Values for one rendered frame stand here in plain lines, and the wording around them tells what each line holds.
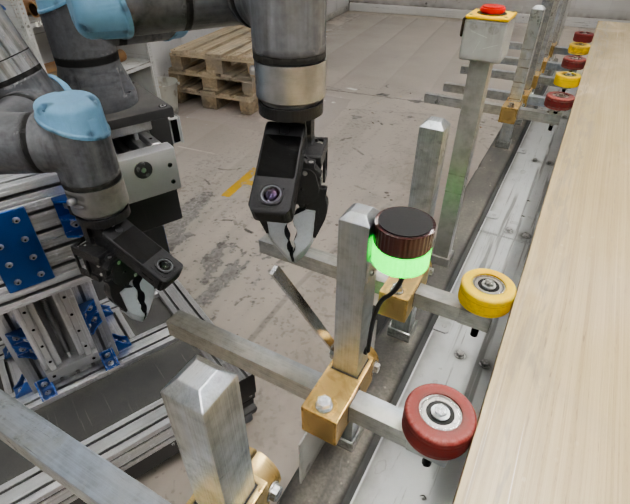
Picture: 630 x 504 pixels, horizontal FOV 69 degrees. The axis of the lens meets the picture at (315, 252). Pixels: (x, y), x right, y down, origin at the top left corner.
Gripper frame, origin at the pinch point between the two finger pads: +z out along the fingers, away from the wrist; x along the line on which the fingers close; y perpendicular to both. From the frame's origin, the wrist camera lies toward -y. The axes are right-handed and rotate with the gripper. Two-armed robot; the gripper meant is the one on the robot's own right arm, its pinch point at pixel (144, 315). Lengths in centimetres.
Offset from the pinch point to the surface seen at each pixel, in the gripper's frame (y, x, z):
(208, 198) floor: 117, -141, 83
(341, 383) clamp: -35.5, -0.5, -4.5
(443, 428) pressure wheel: -49.0, 1.8, -7.9
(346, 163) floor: 67, -222, 83
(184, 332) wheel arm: -10.5, 1.5, -2.9
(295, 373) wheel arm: -29.1, 0.3, -3.5
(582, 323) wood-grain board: -61, -23, -8
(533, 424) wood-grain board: -58, -4, -8
